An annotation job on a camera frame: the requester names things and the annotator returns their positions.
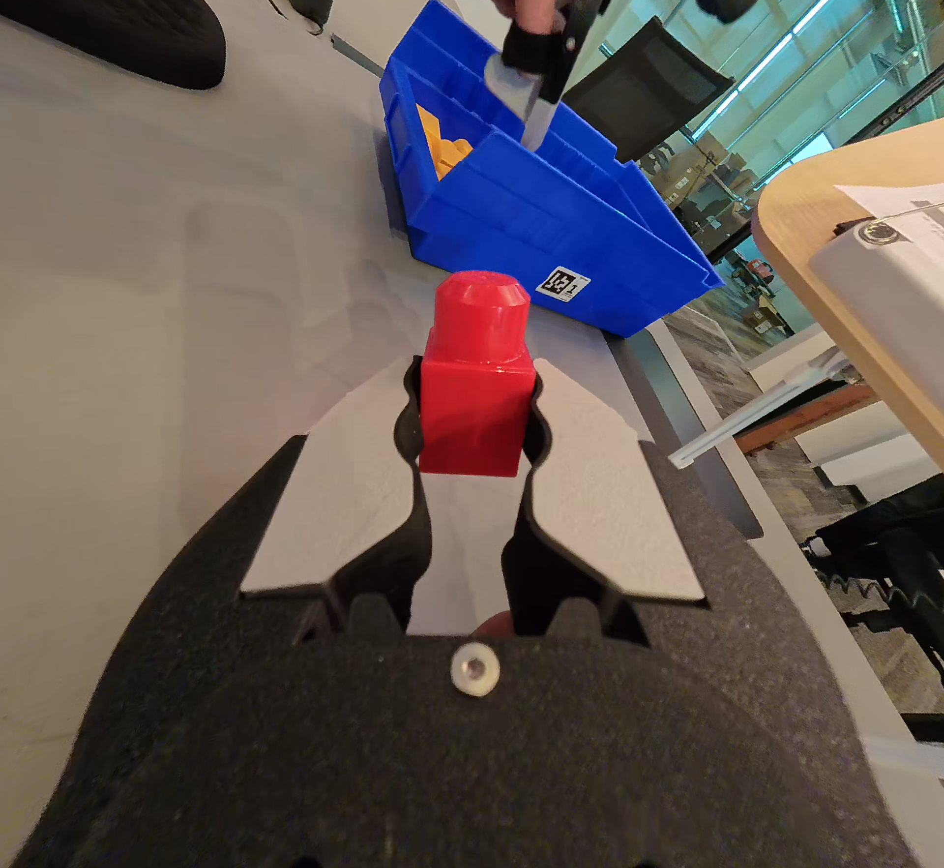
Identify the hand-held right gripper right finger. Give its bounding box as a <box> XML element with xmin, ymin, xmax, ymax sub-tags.
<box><xmin>503</xmin><ymin>358</ymin><xmax>707</xmax><ymax>636</ymax></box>

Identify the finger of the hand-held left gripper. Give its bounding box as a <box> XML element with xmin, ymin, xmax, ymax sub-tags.
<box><xmin>483</xmin><ymin>53</ymin><xmax>545</xmax><ymax>122</ymax></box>
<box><xmin>520</xmin><ymin>97</ymin><xmax>561</xmax><ymax>151</ymax></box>

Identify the wooden post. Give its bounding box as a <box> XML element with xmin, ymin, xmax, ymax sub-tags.
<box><xmin>734</xmin><ymin>383</ymin><xmax>879</xmax><ymax>456</ymax></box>

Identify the black mesh wrist rest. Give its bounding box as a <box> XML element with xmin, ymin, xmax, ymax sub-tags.
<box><xmin>0</xmin><ymin>0</ymin><xmax>226</xmax><ymax>90</ymax></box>

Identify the blue tagged plastic bin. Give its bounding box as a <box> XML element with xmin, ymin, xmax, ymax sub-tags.
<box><xmin>380</xmin><ymin>0</ymin><xmax>725</xmax><ymax>338</ymax></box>

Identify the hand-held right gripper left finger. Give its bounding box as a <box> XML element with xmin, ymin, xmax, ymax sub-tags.
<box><xmin>239</xmin><ymin>355</ymin><xmax>432</xmax><ymax>636</ymax></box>

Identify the grey desk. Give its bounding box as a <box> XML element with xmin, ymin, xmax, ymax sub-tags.
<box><xmin>0</xmin><ymin>0</ymin><xmax>944</xmax><ymax>868</ymax></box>

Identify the black coiled cable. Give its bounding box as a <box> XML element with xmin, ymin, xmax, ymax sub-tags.
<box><xmin>811</xmin><ymin>562</ymin><xmax>912</xmax><ymax>607</ymax></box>

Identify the red building block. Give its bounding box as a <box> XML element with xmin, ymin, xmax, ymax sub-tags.
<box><xmin>418</xmin><ymin>270</ymin><xmax>535</xmax><ymax>477</ymax></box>

